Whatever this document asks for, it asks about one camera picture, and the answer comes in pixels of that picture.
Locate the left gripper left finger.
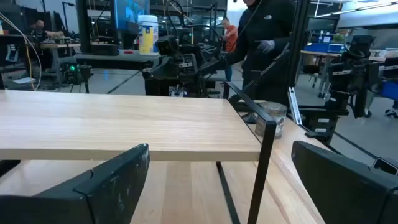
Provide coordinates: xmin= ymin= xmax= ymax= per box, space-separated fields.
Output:
xmin=0 ymin=143 xmax=150 ymax=224

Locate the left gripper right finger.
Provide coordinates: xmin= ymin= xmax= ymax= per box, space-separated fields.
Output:
xmin=291 ymin=141 xmax=398 ymax=224

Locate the clear silver glass candle jar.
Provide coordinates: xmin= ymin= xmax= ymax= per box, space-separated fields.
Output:
xmin=254 ymin=101 xmax=289 ymax=140

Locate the black device green light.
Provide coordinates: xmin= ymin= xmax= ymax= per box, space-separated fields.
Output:
xmin=62 ymin=61 xmax=93 ymax=94

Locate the grey desk cart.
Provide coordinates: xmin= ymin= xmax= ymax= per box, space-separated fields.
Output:
xmin=73 ymin=52 xmax=162 ymax=72

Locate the wooden workbench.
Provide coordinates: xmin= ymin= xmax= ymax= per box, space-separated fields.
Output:
xmin=39 ymin=42 xmax=82 ymax=85

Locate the person's hand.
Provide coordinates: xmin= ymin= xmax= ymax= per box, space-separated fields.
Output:
xmin=256 ymin=39 xmax=277 ymax=55

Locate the white yellow wipes canister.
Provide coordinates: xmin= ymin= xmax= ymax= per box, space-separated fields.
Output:
xmin=137 ymin=14 xmax=159 ymax=56

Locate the black pillar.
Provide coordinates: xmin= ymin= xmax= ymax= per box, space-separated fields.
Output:
xmin=76 ymin=0 xmax=93 ymax=54

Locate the person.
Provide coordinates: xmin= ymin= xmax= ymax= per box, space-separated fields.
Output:
xmin=225 ymin=0 xmax=298 ymax=108
xmin=29 ymin=19 xmax=65 ymax=43
xmin=221 ymin=17 xmax=239 ymax=82

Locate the black monitor blue screen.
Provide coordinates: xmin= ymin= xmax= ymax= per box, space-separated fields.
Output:
xmin=113 ymin=0 xmax=150 ymax=31

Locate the thin yellow cable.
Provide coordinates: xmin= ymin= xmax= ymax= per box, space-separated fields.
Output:
xmin=24 ymin=43 xmax=35 ymax=91

